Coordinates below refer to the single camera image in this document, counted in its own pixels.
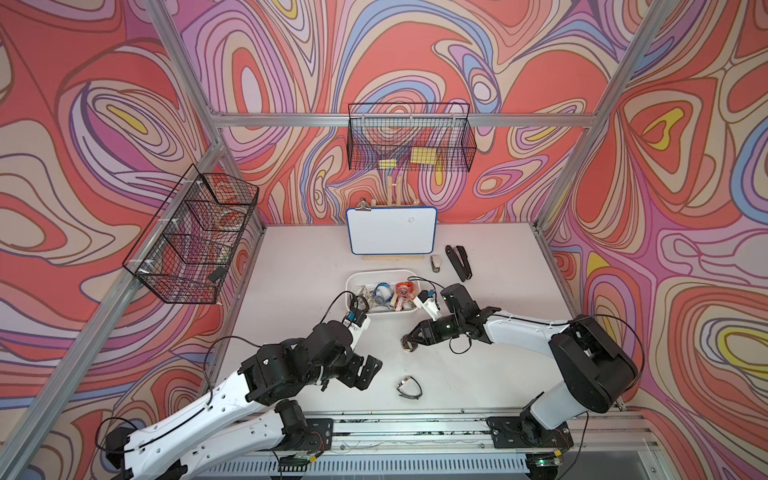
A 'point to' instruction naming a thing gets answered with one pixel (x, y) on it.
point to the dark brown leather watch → (407, 344)
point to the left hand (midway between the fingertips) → (371, 360)
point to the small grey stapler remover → (435, 263)
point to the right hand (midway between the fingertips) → (414, 345)
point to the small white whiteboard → (392, 230)
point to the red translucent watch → (404, 290)
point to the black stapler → (459, 258)
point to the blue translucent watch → (383, 293)
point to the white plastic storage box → (360, 286)
